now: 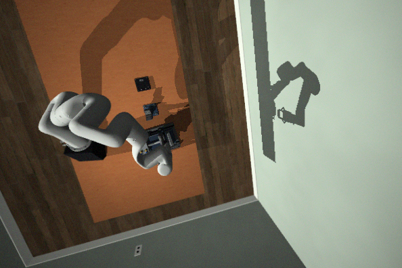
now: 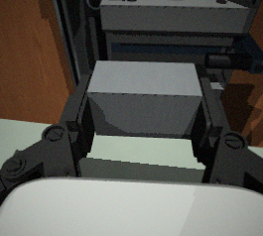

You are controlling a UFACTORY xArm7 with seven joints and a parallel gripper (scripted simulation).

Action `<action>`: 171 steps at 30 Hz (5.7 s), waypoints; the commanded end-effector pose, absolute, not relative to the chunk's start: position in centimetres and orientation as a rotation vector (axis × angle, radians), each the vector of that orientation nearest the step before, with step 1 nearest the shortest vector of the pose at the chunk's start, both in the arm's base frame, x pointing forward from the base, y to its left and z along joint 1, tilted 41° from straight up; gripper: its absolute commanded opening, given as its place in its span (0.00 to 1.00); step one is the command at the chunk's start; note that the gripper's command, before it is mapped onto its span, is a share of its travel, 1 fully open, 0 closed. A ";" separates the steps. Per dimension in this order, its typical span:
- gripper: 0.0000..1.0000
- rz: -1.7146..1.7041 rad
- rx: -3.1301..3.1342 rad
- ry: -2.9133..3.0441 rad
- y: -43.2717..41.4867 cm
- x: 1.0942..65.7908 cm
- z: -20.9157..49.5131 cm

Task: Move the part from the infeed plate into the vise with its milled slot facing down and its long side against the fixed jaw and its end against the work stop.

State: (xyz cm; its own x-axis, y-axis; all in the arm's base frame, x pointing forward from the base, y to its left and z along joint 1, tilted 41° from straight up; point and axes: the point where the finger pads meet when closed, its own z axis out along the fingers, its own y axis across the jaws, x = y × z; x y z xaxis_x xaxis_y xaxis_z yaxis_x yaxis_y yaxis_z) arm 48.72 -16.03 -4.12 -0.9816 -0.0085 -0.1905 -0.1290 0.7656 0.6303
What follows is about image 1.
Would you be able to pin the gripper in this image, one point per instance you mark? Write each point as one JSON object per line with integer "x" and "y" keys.
{"x": 164, "y": 142}

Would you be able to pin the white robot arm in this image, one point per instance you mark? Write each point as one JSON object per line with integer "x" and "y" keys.
{"x": 81, "y": 115}

